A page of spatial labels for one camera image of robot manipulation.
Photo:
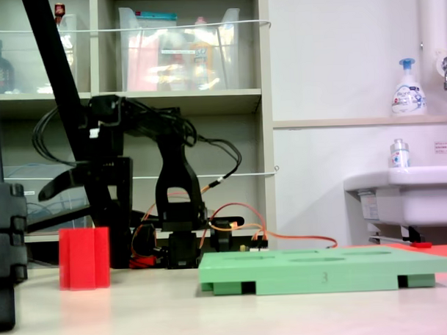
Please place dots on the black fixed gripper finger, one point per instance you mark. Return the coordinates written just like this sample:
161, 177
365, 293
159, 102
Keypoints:
122, 204

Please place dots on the black curved moving gripper finger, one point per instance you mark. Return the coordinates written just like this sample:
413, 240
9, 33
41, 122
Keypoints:
62, 182

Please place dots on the red cross columnar block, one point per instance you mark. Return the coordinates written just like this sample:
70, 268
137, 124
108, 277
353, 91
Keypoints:
83, 258

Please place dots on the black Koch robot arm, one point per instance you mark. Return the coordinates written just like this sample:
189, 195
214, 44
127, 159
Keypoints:
179, 169

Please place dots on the black tripod brace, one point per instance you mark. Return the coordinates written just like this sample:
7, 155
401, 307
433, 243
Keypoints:
56, 217

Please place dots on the pink package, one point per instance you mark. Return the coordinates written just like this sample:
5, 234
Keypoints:
142, 63

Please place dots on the clear storage bin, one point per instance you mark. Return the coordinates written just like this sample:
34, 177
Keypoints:
29, 67
230, 46

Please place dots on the dark glass bottle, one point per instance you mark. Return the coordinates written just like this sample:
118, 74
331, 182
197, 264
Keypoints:
1, 72

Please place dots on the orange bottle pink cap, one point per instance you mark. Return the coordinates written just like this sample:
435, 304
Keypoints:
202, 58

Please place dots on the beige shelf unit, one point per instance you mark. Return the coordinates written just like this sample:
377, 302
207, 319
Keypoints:
266, 100

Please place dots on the green shape sorting board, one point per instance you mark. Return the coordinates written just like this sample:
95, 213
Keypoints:
304, 275

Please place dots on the sink sticker label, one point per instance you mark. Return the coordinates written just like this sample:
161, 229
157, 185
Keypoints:
370, 206

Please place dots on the small bottle silver cap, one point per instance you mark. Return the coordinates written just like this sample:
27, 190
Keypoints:
399, 155

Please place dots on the white sink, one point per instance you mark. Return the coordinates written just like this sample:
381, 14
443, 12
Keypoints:
412, 201

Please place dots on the white foam soap bottle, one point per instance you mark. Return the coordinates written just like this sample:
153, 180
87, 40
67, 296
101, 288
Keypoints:
408, 95

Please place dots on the metal bracket under sink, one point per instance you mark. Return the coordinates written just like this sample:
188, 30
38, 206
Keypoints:
395, 238

